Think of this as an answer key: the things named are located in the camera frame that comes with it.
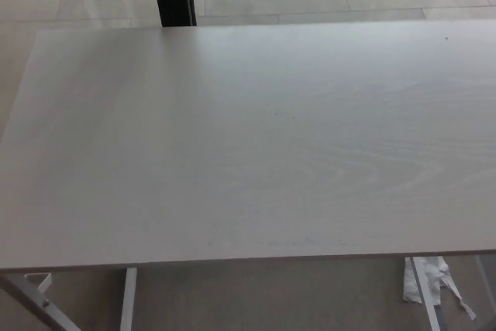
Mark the white table leg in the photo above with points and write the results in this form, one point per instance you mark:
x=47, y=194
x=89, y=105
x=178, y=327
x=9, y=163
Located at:
x=426, y=296
x=128, y=300

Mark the crumpled white paper scrap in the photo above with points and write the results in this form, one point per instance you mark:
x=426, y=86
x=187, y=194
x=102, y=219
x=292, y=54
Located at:
x=410, y=286

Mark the grey diagonal table brace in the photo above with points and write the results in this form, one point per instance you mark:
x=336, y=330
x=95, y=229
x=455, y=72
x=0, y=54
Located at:
x=38, y=309

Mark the white metal table bracket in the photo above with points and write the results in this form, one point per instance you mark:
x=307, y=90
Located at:
x=43, y=286

